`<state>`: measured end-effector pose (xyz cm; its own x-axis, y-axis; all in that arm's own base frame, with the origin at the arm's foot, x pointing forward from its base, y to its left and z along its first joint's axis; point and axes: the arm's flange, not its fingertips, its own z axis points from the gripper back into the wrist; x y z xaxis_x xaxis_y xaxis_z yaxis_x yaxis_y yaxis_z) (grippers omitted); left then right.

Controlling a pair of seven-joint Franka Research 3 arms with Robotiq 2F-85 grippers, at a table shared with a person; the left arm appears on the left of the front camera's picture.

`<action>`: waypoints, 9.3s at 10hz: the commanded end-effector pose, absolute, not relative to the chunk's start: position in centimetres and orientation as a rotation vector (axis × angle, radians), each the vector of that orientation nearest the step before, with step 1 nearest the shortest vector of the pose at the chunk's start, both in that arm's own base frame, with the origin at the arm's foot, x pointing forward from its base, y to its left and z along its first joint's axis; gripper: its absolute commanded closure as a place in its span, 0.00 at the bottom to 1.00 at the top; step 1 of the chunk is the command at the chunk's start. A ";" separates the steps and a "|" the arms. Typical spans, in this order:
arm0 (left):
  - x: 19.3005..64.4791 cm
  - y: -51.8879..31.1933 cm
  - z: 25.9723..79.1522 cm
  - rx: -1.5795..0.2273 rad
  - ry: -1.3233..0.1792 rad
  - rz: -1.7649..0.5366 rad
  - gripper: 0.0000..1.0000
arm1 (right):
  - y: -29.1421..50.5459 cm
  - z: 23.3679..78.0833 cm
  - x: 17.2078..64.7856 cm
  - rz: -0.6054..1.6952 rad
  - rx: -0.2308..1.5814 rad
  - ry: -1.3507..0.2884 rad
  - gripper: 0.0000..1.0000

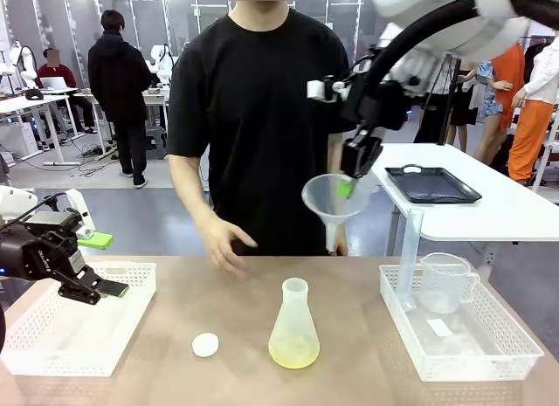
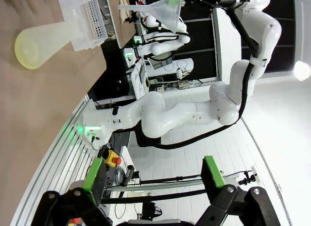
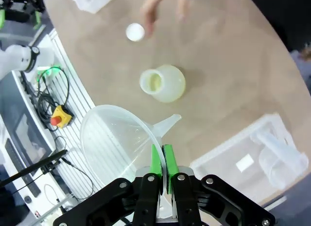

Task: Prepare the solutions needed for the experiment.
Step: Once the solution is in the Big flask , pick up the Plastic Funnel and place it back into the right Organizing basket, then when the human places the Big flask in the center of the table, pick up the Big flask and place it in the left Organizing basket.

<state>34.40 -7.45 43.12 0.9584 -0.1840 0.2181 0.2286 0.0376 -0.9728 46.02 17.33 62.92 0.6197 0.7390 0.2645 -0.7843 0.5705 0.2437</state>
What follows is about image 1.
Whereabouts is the black metal tray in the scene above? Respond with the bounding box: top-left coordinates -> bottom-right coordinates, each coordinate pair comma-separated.
383,163 -> 483,205

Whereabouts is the person's right hand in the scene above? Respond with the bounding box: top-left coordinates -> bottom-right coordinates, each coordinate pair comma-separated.
197,208 -> 259,280

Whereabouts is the clear plastic measuring beaker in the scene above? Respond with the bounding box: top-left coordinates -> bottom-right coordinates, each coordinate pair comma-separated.
418,251 -> 481,315

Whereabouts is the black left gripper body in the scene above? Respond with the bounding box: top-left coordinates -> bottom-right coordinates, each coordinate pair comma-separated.
0,210 -> 88,289

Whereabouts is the green flat plate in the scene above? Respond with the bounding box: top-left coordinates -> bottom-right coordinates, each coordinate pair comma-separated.
76,230 -> 115,251

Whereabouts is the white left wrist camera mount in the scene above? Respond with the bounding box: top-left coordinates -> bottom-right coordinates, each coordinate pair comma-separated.
65,189 -> 96,241

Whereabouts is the white round cap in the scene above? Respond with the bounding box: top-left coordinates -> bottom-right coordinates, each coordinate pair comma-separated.
191,332 -> 219,358

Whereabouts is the black tripod stand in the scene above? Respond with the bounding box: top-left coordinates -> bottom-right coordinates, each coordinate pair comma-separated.
435,54 -> 463,146

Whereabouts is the person's right forearm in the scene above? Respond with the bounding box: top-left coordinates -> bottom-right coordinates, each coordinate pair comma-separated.
168,154 -> 220,224

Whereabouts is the person in black clothes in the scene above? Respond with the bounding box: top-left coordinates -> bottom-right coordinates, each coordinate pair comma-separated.
87,9 -> 153,189

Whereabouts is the translucent plastic conical flask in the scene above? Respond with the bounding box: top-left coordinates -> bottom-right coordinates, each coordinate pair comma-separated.
267,278 -> 321,370

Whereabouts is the white office desk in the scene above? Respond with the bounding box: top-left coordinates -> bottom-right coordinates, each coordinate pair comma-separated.
0,89 -> 84,168
72,88 -> 172,157

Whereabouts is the white perforated plastic basket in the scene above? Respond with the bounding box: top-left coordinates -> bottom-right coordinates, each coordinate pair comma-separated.
0,261 -> 157,377
378,264 -> 545,383

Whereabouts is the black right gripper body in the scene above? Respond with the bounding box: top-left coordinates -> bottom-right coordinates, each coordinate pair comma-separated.
340,73 -> 412,133

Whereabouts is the silver laptop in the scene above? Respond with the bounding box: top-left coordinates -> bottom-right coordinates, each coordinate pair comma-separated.
38,76 -> 79,93

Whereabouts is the mannequin in blue floral dress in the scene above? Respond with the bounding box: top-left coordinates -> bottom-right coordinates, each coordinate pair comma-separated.
456,59 -> 504,162

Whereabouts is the white side table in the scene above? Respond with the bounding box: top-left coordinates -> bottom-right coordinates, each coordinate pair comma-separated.
380,141 -> 559,244

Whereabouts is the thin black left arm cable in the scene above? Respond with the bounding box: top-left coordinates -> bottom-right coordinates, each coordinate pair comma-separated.
0,193 -> 67,232

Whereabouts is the person in black t-shirt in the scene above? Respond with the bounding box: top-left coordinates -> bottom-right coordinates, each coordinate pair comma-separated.
166,6 -> 351,257

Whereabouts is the clear plastic graduated cylinder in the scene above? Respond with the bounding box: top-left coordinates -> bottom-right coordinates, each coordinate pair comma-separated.
395,208 -> 426,313

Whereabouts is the mannequin in orange garment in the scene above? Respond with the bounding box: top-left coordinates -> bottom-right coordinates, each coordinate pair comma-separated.
492,42 -> 526,130

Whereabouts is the white drawer cabinet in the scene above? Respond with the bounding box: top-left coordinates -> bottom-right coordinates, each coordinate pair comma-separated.
0,120 -> 37,159

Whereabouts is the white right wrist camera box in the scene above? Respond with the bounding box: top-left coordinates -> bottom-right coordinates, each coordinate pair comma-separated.
306,79 -> 351,103

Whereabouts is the mannequin in white top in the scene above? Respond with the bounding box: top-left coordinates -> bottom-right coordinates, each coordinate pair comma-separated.
507,30 -> 559,185

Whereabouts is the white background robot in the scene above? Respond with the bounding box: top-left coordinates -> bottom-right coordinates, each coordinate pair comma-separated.
149,42 -> 175,83
7,41 -> 39,93

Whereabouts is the seated person in red top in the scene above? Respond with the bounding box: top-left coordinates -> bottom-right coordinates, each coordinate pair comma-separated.
36,47 -> 95,137

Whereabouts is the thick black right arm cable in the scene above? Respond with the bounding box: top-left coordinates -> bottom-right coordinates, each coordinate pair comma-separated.
369,0 -> 559,115

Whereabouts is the translucent plastic funnel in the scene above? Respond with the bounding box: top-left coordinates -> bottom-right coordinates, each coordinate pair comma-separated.
300,173 -> 373,255

